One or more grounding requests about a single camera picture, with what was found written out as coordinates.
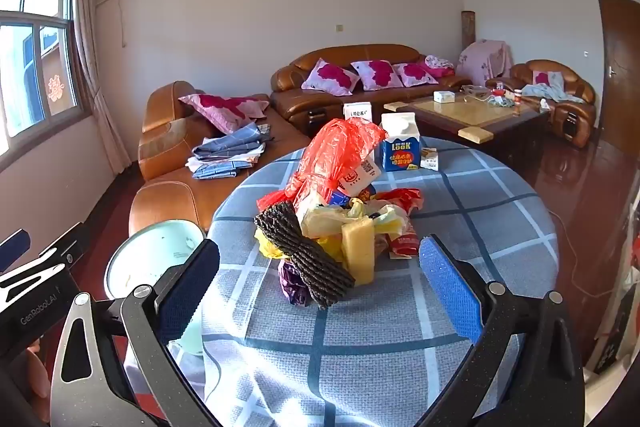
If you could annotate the mint green trash bin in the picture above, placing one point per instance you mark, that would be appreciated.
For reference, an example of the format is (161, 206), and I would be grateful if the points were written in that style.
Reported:
(160, 242)

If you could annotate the brown leather armchair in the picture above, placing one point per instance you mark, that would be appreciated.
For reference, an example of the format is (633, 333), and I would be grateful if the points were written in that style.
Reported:
(575, 117)

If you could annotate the purple plastic bag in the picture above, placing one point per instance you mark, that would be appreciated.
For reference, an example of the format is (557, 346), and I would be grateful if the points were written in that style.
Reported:
(291, 284)

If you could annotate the pale pink cloth cover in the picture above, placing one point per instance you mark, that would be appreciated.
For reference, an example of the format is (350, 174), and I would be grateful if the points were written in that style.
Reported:
(482, 59)

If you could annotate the folded blue plaid clothes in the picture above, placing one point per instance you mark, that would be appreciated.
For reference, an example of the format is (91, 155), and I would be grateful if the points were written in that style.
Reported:
(230, 152)

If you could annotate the red white snack wrapper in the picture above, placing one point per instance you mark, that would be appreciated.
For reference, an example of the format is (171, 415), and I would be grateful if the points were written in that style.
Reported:
(402, 244)

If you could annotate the yellow plastic bag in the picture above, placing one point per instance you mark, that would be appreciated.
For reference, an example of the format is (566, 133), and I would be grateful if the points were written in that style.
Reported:
(325, 224)

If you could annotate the blue milk carton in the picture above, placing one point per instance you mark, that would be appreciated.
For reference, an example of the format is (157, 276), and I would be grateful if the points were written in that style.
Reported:
(400, 152)

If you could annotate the brown leather chaise sofa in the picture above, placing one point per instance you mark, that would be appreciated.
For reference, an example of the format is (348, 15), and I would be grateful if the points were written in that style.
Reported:
(165, 187)

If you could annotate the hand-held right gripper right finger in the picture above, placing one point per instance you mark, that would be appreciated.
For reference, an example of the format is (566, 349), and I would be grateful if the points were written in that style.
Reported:
(450, 292)

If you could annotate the round table with plaid cloth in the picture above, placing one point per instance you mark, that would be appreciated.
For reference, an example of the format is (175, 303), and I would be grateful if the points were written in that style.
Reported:
(350, 357)

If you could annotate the light blue cloth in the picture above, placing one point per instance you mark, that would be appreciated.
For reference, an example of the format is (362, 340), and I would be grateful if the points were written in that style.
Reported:
(550, 89)

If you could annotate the red crinkled plastic wrapper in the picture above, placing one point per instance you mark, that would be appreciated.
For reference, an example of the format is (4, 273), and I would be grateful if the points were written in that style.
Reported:
(405, 198)

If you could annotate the white cardboard box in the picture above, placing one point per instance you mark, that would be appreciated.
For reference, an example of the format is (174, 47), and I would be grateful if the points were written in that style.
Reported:
(443, 97)

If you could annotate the beige curtain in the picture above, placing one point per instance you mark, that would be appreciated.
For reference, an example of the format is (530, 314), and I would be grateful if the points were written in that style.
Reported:
(95, 57)

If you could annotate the tall white carton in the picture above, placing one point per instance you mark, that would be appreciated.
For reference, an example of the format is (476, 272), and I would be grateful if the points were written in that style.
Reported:
(356, 111)

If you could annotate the white red label carton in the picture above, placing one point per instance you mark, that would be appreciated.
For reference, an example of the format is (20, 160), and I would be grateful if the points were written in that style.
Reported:
(355, 179)

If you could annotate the pink floral pillow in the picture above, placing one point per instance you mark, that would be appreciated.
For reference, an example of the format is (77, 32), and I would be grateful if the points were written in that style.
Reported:
(415, 74)
(330, 77)
(377, 74)
(225, 109)

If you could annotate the person's left hand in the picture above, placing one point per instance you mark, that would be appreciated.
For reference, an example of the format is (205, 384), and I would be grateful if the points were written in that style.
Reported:
(37, 382)

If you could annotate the pink floral cloth bundle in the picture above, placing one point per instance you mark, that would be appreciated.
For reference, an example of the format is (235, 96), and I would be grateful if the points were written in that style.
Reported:
(437, 66)

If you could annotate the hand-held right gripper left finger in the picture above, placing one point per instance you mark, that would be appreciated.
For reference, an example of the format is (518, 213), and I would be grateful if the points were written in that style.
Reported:
(190, 292)

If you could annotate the tall brown cylinder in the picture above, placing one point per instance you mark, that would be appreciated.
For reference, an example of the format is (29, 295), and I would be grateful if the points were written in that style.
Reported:
(468, 27)

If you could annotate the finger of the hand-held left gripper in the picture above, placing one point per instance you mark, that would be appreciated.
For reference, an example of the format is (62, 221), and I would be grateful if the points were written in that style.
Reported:
(67, 244)
(12, 249)

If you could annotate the red plastic bag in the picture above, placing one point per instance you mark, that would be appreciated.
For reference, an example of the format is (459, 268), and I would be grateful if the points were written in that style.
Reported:
(335, 147)

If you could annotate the small white box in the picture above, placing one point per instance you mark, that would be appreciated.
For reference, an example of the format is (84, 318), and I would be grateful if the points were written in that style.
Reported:
(430, 158)

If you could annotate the wooden coffee table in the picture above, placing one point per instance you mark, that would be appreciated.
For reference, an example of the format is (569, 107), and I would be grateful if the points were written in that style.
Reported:
(460, 114)

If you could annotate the window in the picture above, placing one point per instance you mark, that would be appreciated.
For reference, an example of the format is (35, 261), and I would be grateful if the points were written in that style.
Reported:
(35, 57)

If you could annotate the yellow sponge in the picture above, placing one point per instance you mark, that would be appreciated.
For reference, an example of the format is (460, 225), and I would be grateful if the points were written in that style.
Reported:
(359, 252)

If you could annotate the brown wooden door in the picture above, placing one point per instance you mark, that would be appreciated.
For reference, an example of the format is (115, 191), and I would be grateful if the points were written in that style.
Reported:
(620, 57)

